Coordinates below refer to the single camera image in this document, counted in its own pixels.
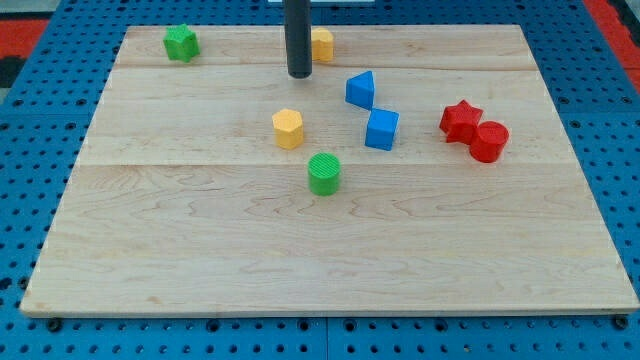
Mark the wooden board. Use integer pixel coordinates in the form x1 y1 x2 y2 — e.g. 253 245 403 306
20 25 639 318

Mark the green cylinder block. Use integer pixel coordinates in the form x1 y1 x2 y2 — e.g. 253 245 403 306
307 153 341 196

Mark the yellow hexagon block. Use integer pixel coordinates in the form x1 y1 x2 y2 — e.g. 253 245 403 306
272 108 304 149

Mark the blue cube block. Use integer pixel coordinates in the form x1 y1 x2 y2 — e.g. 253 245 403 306
364 108 400 151

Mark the blue triangle block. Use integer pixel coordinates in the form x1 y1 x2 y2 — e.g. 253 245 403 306
345 71 375 110

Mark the yellow block behind rod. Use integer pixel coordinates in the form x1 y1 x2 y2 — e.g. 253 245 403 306
311 27 334 62

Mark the red star block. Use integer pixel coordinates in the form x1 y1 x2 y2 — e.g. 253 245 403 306
439 100 484 145

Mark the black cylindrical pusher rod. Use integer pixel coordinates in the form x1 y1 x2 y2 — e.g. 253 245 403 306
283 0 312 79

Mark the red cylinder block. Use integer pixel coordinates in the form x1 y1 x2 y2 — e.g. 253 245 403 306
469 121 510 163

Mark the green star block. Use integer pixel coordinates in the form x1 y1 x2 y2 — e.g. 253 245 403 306
163 24 200 63

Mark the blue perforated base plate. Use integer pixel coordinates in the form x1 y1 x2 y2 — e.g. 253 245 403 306
1 0 639 359

